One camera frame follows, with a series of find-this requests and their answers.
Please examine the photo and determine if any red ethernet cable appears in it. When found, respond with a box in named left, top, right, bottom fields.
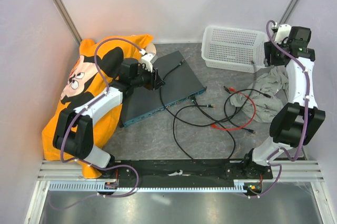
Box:
left=211, top=86, right=257, bottom=132

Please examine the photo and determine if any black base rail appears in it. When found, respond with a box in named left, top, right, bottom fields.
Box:
left=107, top=159, right=273, bottom=187

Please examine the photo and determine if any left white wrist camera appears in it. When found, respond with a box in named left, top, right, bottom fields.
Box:
left=140, top=52, right=158, bottom=72

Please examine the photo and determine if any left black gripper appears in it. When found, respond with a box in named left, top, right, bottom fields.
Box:
left=131, top=64, right=165, bottom=91

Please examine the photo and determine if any dark blue network switch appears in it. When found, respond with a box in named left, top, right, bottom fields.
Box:
left=119, top=51, right=206, bottom=128

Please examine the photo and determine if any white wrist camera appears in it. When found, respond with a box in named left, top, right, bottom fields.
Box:
left=140, top=52, right=158, bottom=72
left=271, top=24, right=292, bottom=45

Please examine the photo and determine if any white slotted cable duct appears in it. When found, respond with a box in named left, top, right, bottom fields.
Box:
left=49, top=181, right=254, bottom=193

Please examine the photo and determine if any orange mickey mouse cloth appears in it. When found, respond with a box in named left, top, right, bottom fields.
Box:
left=41, top=33, right=154, bottom=179

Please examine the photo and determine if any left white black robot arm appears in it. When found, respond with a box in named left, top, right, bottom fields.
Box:
left=53, top=58, right=165, bottom=178

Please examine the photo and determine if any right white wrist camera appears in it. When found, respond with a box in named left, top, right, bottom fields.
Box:
left=271, top=24, right=292, bottom=45

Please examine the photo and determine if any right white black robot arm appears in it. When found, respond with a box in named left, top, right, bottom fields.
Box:
left=241, top=20, right=325, bottom=179

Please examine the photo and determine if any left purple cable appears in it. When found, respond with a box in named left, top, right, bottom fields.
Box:
left=48, top=37, right=147, bottom=211

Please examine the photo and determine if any white plastic basket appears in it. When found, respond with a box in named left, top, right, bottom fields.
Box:
left=201, top=26, right=268, bottom=73

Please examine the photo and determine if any grey cloth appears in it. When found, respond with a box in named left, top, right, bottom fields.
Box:
left=230, top=67, right=289, bottom=123

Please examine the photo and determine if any peach fabric hat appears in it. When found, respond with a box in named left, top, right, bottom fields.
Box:
left=145, top=43, right=156, bottom=54

